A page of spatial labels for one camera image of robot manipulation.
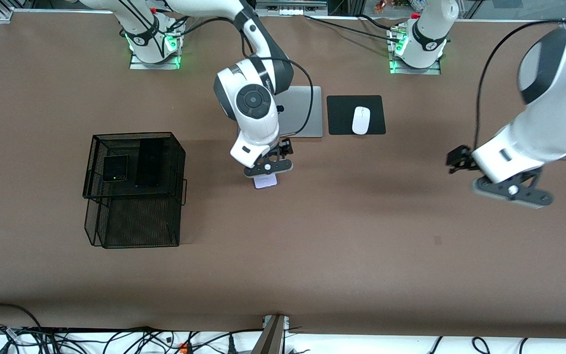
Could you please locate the white lavender flip phone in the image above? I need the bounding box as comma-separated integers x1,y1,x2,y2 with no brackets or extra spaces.
253,172,279,191

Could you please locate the long black phone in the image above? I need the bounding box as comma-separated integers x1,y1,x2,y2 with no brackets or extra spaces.
134,140,162,189

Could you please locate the small black flip phone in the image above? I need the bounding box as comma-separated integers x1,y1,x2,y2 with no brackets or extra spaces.
102,154,130,183

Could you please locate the silver closed laptop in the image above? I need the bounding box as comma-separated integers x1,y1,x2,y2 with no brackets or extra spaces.
272,86,324,139

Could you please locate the black mouse pad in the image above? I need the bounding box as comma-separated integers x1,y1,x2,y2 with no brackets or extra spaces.
326,95,387,136

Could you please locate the white computer mouse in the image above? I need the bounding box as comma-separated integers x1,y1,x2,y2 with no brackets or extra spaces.
351,106,371,136

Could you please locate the grey power strip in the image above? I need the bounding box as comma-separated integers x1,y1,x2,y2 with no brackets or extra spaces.
255,0,328,16

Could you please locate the black two-tier mesh rack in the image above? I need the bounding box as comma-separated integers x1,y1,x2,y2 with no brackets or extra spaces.
82,131,188,249

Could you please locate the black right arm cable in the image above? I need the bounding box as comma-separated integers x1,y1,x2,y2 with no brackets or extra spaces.
165,17,315,139

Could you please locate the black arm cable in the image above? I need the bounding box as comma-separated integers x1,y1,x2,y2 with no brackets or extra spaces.
165,17,315,139
473,19,566,148

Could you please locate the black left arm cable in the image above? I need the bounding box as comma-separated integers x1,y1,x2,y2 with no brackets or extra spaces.
473,19,566,148

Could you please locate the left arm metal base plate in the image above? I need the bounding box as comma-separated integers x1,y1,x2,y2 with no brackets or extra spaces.
390,55,442,76

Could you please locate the long black table cable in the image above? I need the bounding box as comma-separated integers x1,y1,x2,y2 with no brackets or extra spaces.
304,14,402,45

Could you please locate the short black table cable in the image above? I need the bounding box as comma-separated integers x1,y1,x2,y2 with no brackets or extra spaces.
359,14,396,32

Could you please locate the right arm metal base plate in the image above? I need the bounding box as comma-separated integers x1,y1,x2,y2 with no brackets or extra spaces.
129,49,182,71

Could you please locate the grey metal camera post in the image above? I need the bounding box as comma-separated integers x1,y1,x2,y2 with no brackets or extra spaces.
251,314,290,354

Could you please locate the thick black floor cable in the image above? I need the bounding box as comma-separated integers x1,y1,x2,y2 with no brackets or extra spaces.
0,303,44,331

